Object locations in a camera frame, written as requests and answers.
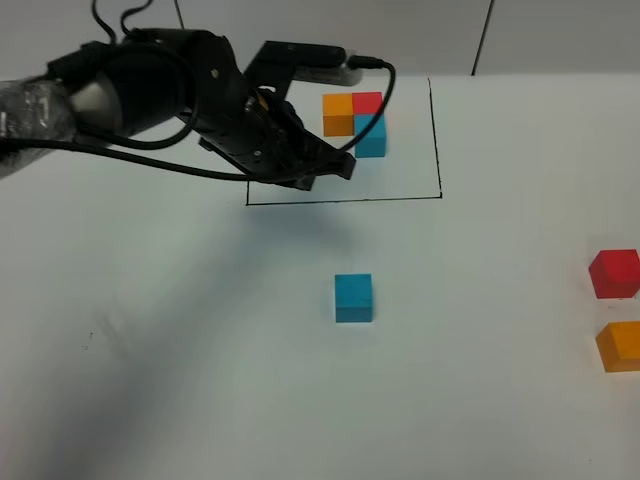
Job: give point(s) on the orange template cube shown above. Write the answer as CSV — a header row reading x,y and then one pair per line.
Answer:
x,y
338,115

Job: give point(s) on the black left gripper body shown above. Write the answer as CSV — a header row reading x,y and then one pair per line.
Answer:
x,y
244,116

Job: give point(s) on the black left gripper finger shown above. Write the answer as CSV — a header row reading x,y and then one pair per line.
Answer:
x,y
316,153
300,177

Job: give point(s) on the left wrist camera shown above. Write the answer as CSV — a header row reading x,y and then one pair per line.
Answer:
x,y
313,63

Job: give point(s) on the blue template cube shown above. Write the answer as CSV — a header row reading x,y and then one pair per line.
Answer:
x,y
374,143

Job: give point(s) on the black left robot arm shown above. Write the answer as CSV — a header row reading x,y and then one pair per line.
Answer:
x,y
150,91

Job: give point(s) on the red template cube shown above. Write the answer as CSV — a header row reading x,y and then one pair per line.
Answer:
x,y
366,103

